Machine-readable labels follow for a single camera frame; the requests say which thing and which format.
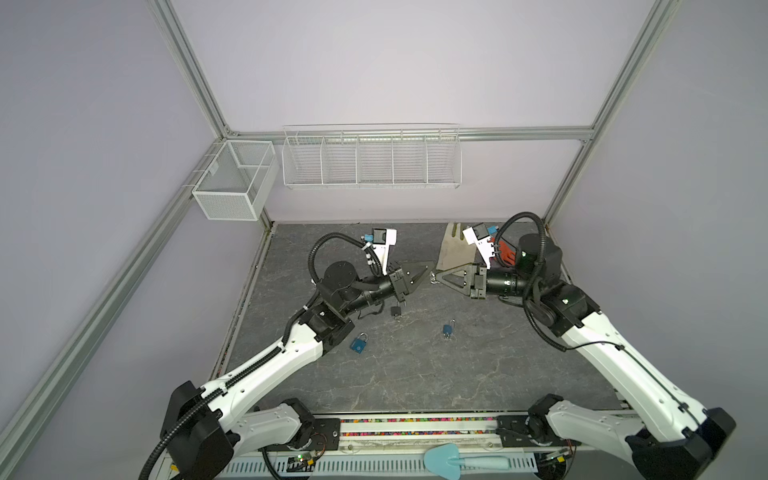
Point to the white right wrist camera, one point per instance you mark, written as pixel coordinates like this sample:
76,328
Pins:
482,237

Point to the white wire shelf basket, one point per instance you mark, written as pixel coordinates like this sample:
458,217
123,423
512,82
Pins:
406,155

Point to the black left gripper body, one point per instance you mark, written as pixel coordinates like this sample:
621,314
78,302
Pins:
397,282

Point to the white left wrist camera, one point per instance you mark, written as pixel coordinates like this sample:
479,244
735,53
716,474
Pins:
381,240

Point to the white slotted cable duct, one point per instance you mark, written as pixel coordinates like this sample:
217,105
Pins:
388,466

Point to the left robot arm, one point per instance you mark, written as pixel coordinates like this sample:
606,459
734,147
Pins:
205,428

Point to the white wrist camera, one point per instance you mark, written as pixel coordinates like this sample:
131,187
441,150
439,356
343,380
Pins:
381,240
482,237

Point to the small blue padlock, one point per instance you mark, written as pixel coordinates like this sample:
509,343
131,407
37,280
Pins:
448,330

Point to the red rubber glove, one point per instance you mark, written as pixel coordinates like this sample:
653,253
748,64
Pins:
505,252

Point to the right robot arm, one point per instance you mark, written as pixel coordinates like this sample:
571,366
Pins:
670,435

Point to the white mesh box basket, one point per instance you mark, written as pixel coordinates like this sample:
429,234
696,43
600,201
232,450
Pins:
237,181

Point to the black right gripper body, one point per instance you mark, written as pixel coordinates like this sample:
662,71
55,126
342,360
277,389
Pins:
480,291

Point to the aluminium frame profile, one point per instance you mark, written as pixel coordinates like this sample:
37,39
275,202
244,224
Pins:
27,425

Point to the beige fabric glove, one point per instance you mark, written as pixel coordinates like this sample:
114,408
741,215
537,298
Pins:
455,250

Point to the teal garden trowel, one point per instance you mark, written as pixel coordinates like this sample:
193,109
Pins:
446,462

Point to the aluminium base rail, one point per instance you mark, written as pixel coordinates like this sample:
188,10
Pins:
456,429

